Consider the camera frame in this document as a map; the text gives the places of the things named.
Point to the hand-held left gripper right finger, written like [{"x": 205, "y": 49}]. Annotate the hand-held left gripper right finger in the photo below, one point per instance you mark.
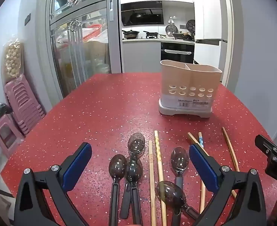
[{"x": 203, "y": 169}]

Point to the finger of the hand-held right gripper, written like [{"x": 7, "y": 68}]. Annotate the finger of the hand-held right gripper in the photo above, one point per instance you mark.
[{"x": 266, "y": 146}]

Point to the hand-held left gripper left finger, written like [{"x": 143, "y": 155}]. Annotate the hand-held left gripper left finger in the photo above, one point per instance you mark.
[{"x": 78, "y": 164}]

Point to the transparent grey plastic spoon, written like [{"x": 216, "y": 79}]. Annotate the transparent grey plastic spoon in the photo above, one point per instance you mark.
[
  {"x": 171, "y": 193},
  {"x": 136, "y": 143},
  {"x": 179, "y": 160},
  {"x": 133, "y": 169},
  {"x": 117, "y": 167}
]

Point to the brown wooden chopstick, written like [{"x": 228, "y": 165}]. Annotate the brown wooden chopstick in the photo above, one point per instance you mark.
[
  {"x": 230, "y": 150},
  {"x": 195, "y": 141}
]

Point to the blue patterned wooden chopstick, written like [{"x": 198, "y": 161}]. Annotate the blue patterned wooden chopstick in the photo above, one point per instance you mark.
[{"x": 200, "y": 139}]

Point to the yellow patterned wooden chopstick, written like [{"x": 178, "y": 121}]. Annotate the yellow patterned wooden chopstick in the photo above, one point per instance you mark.
[{"x": 159, "y": 169}]

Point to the plain light wooden chopstick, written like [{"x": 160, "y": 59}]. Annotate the plain light wooden chopstick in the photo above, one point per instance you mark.
[{"x": 151, "y": 181}]

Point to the beige plastic cutlery holder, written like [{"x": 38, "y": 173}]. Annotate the beige plastic cutlery holder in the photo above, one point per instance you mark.
[{"x": 190, "y": 80}]

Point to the small pink plastic stool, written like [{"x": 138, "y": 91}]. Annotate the small pink plastic stool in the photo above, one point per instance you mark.
[{"x": 6, "y": 134}]

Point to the stack of pink plastic stools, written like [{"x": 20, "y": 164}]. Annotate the stack of pink plastic stools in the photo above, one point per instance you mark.
[{"x": 25, "y": 103}]

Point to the black built-in oven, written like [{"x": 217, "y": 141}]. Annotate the black built-in oven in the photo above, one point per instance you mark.
[{"x": 177, "y": 51}]

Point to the bag of beige balls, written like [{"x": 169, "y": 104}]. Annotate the bag of beige balls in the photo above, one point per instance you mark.
[{"x": 12, "y": 61}]

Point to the glass sliding door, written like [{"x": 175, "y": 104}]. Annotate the glass sliding door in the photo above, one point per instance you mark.
[{"x": 82, "y": 40}]

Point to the grey kitchen counter cabinet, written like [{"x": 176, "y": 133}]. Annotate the grey kitchen counter cabinet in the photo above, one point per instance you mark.
[{"x": 140, "y": 54}]

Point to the red plastic basket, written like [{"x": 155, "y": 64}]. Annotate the red plastic basket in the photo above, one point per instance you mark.
[{"x": 91, "y": 33}]

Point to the dark wok with food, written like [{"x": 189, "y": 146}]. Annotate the dark wok with food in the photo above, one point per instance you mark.
[{"x": 179, "y": 35}]

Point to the black round fan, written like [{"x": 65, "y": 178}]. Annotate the black round fan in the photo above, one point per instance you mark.
[{"x": 190, "y": 27}]

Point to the black wok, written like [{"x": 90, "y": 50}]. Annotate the black wok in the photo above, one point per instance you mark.
[{"x": 130, "y": 33}]

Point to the small grey table fan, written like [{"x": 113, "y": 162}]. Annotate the small grey table fan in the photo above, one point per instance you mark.
[{"x": 171, "y": 30}]

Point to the black frying pan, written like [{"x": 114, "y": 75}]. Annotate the black frying pan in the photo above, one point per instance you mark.
[{"x": 151, "y": 34}]

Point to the white refrigerator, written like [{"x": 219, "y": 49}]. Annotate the white refrigerator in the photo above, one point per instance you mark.
[{"x": 209, "y": 11}]

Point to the black range hood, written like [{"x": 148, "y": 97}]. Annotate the black range hood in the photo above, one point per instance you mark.
[{"x": 142, "y": 13}]

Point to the black wall switch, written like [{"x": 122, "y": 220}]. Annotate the black wall switch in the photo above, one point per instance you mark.
[{"x": 27, "y": 19}]

